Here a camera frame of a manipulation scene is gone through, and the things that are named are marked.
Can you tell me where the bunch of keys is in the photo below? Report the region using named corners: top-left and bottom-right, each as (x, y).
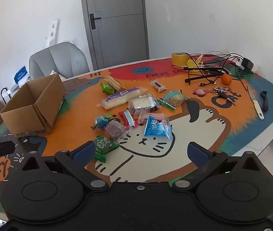
top-left (208, 86), bottom-right (237, 106)

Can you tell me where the tangled black cable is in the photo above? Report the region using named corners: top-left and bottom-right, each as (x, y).
top-left (187, 52), bottom-right (249, 88)

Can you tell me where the brown cardboard box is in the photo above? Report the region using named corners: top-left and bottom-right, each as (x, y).
top-left (0, 74), bottom-right (66, 137)

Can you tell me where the black power adapter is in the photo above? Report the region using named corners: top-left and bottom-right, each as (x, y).
top-left (241, 57), bottom-right (255, 71)
top-left (235, 61), bottom-right (259, 73)

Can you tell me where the black metal rack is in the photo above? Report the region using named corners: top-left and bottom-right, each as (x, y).
top-left (0, 87), bottom-right (19, 106)

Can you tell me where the black door handle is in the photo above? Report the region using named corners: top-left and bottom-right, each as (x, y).
top-left (90, 13), bottom-right (101, 30)

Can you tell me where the thin green stick packet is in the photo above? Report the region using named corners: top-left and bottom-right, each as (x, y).
top-left (157, 99), bottom-right (176, 110)

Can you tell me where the green snack packet white print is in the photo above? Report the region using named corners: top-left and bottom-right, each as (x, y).
top-left (94, 135), bottom-right (120, 162)

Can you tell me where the purple white bread packet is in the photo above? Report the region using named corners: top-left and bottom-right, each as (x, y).
top-left (97, 88), bottom-right (148, 109)

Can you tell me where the black folding stand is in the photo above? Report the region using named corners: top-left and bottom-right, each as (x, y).
top-left (183, 66), bottom-right (227, 85)

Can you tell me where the grey upholstered chair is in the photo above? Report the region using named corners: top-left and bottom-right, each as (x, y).
top-left (29, 42), bottom-right (90, 80)

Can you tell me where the blue green snack packet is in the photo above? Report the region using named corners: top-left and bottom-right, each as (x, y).
top-left (90, 114), bottom-right (113, 130)

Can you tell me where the blue triangular snack packet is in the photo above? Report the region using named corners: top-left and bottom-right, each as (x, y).
top-left (143, 116), bottom-right (173, 140)

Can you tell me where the wafer biscuit packet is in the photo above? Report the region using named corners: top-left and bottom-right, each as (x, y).
top-left (104, 75), bottom-right (124, 90)

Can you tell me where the small brown cake packet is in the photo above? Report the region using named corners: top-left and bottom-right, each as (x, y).
top-left (149, 79), bottom-right (166, 92)

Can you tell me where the purple cake packet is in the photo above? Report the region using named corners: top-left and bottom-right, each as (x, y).
top-left (103, 120), bottom-right (130, 142)

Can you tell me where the white handled knife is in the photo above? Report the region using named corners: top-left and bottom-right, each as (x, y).
top-left (248, 88), bottom-right (264, 120)

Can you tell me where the round rice cracker packet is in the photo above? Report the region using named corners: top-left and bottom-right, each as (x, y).
top-left (163, 90), bottom-right (190, 106)

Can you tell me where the yellow tape roll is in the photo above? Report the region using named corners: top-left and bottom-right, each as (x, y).
top-left (171, 52), bottom-right (188, 66)

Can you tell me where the grey door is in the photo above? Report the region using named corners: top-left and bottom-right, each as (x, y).
top-left (80, 0), bottom-right (149, 70)

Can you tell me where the black peeler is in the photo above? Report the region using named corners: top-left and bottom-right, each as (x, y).
top-left (260, 91), bottom-right (269, 112)

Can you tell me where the dotted white pillow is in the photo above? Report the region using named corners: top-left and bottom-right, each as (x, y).
top-left (50, 70), bottom-right (66, 80)

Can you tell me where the small green candy packet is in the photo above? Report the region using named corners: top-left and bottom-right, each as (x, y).
top-left (100, 82), bottom-right (116, 95)

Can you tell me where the pink clear snack packet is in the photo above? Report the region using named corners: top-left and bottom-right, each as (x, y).
top-left (138, 112), bottom-right (166, 126)

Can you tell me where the blue plastic bag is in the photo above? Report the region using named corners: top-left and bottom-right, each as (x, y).
top-left (14, 66), bottom-right (28, 82)

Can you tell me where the cat printed table mat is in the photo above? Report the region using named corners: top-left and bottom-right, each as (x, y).
top-left (0, 57), bottom-right (273, 213)

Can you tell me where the white black sandwich packet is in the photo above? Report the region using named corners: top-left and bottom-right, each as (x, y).
top-left (127, 95), bottom-right (161, 116)

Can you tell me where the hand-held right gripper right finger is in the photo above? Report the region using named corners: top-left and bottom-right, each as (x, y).
top-left (174, 142), bottom-right (263, 193)

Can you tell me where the white board with round holes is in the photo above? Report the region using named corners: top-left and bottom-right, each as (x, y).
top-left (45, 19), bottom-right (60, 47)

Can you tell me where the red white snack packet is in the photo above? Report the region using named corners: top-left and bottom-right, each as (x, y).
top-left (118, 109), bottom-right (139, 128)

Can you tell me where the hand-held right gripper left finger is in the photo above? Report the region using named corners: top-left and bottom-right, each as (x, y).
top-left (21, 141), bottom-right (109, 193)

